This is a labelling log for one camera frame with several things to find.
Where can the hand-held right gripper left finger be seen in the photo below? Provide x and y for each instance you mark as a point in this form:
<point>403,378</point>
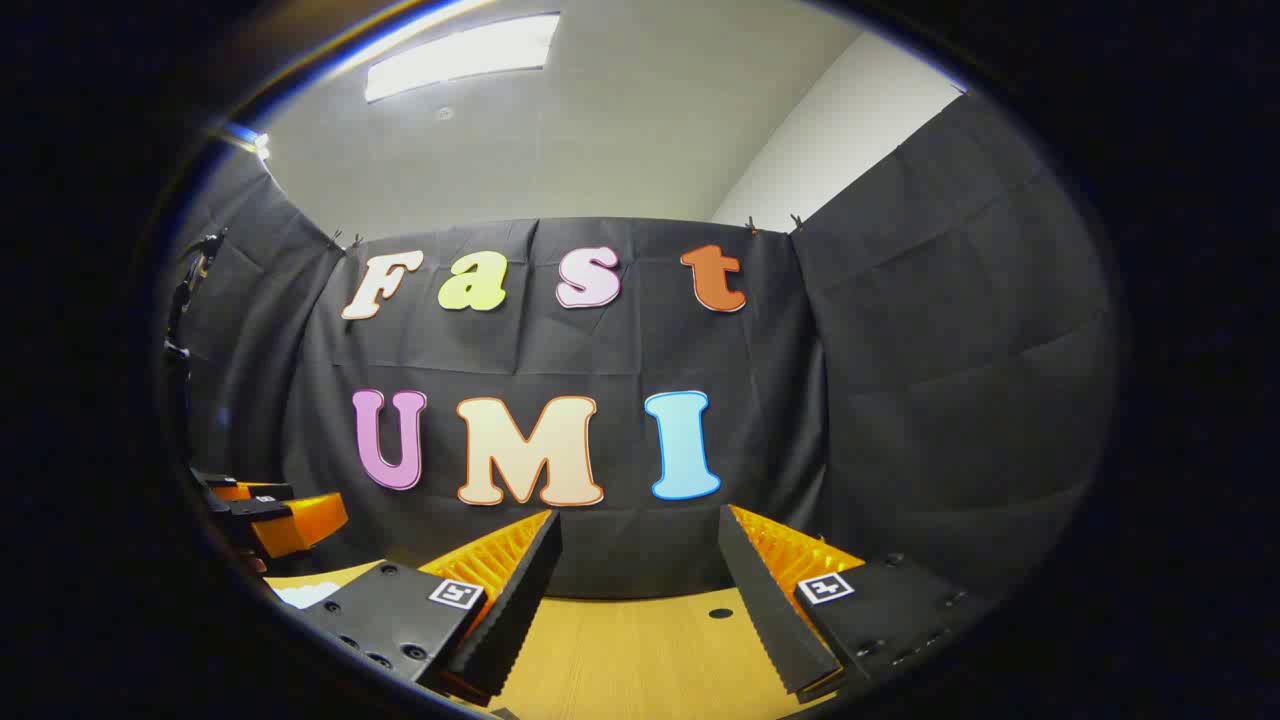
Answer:
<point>515,600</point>

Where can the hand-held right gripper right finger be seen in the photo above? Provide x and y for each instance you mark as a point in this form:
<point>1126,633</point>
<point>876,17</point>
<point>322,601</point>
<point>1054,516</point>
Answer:
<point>765,600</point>

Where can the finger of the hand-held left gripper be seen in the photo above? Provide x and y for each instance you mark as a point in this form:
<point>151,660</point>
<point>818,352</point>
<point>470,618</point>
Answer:
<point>300,522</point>
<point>265,492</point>

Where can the small ceiling light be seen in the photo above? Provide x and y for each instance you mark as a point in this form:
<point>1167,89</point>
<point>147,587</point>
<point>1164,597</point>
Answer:
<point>247,140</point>

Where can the black backdrop cloth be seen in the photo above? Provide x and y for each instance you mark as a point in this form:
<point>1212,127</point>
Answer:
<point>900,350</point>

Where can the long ceiling light panel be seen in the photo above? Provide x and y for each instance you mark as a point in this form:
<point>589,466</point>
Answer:
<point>460,55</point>

